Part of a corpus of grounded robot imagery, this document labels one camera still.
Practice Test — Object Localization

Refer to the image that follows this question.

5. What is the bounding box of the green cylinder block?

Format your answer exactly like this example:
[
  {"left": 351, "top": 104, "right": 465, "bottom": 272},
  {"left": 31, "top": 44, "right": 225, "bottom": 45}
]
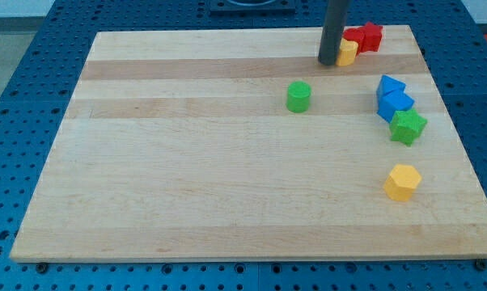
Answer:
[{"left": 286, "top": 81, "right": 311, "bottom": 113}]

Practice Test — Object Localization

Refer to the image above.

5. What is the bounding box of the blue wedge block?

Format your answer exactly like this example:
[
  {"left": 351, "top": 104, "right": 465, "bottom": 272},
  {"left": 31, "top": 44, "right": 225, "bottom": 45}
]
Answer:
[{"left": 376, "top": 74, "right": 406, "bottom": 99}]

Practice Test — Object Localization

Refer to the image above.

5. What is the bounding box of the light wooden board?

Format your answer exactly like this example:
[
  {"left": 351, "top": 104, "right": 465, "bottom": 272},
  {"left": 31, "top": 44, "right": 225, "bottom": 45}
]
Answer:
[{"left": 10, "top": 25, "right": 487, "bottom": 263}]

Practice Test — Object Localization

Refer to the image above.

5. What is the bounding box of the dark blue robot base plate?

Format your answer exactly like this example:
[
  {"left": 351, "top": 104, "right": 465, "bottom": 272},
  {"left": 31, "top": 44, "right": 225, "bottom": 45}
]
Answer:
[{"left": 206, "top": 0, "right": 296, "bottom": 15}]

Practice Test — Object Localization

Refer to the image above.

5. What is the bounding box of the red rounded block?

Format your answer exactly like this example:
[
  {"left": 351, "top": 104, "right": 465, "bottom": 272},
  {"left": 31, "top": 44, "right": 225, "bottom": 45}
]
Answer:
[{"left": 343, "top": 27, "right": 366, "bottom": 54}]

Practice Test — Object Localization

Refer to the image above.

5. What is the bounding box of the green star block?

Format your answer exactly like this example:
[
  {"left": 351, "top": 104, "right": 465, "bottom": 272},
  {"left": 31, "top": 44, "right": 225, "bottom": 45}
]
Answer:
[{"left": 389, "top": 108, "right": 428, "bottom": 146}]

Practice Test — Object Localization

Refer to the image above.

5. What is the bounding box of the yellow hexagon block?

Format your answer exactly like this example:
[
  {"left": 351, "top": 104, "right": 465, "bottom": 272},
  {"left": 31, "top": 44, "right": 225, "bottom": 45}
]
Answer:
[{"left": 383, "top": 164, "right": 422, "bottom": 202}]

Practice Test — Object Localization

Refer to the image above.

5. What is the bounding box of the red star block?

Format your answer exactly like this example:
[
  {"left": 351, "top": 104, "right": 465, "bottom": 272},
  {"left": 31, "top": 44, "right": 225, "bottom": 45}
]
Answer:
[{"left": 362, "top": 22, "right": 383, "bottom": 53}]

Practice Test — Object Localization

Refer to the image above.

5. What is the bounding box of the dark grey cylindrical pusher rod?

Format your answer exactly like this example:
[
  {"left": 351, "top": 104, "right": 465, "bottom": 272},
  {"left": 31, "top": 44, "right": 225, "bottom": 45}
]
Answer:
[{"left": 318, "top": 0, "right": 351, "bottom": 65}]

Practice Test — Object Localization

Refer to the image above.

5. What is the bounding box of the yellow rounded block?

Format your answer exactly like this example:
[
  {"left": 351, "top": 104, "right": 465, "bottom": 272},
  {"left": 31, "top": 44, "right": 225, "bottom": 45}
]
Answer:
[{"left": 336, "top": 38, "right": 358, "bottom": 66}]

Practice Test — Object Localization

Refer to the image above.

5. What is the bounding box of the blue cube block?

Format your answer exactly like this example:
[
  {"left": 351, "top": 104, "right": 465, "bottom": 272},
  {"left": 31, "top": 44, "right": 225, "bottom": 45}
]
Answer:
[{"left": 377, "top": 90, "right": 414, "bottom": 123}]

